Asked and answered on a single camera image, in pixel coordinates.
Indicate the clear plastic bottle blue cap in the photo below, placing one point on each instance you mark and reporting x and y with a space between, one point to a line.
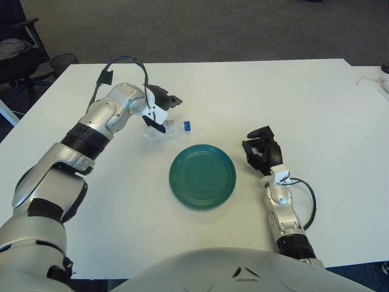
179 127

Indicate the grey cloth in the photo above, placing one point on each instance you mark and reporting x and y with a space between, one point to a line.
12 45

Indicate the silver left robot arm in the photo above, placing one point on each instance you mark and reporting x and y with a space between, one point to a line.
100 115

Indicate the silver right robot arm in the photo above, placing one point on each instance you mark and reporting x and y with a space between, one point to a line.
282 213

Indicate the white desk frame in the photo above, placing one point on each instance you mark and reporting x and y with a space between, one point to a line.
9 114

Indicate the black office chair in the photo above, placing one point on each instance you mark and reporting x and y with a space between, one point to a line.
18 67

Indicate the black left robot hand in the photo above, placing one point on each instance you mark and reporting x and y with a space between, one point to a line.
161 98

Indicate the green round plate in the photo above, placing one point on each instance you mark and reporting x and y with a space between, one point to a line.
202 178

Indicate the grey robot torso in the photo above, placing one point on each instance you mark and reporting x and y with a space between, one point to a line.
212 270

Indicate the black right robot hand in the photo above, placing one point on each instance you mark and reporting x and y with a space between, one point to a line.
273 155

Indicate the black handheld screen device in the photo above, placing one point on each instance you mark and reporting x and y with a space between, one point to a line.
386 67

